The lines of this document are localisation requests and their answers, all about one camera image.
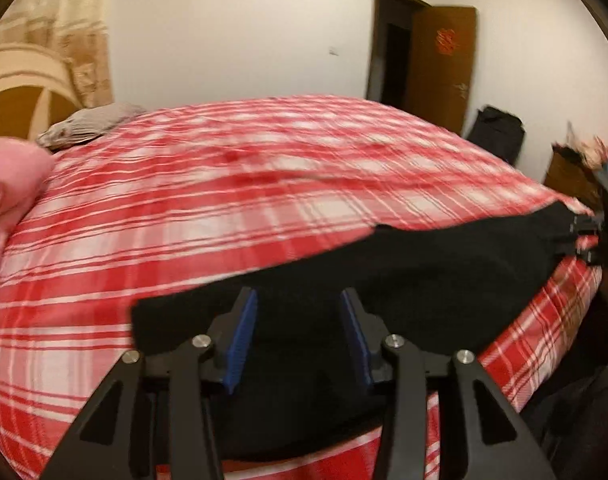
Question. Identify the wooden dresser with clutter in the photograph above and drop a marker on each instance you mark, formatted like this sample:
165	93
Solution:
591	155

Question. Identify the person's dark clothing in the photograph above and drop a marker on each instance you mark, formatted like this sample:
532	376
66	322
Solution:
583	420

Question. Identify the brown wooden door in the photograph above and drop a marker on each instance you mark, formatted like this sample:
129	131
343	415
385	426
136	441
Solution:
441	85

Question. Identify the grey patterned pillow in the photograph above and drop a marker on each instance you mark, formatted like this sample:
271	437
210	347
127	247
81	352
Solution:
89	122

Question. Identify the pink blanket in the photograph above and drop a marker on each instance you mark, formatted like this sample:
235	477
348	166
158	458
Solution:
9	195

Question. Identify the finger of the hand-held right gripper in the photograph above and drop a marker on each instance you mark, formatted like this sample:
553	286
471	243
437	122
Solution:
587	226
589	255

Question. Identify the beige and brown headboard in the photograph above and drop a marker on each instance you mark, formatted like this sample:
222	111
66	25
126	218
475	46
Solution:
29	90

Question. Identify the red paper door decoration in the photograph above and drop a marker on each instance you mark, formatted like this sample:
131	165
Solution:
447	41

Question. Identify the dark wooden door frame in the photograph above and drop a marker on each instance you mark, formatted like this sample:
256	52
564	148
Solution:
378	35

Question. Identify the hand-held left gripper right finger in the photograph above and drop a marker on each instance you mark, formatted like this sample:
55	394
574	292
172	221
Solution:
356	340

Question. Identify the black suitcase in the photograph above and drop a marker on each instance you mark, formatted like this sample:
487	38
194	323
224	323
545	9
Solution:
496	132

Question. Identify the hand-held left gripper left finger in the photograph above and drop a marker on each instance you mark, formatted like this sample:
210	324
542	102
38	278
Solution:
241	340

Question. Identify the beige patterned curtain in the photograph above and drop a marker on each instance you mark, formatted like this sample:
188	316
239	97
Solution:
79	35

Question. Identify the black pants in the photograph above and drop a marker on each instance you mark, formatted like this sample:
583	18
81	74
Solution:
433	285

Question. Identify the red plaid bed sheet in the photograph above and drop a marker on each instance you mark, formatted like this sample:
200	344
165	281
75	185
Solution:
234	185

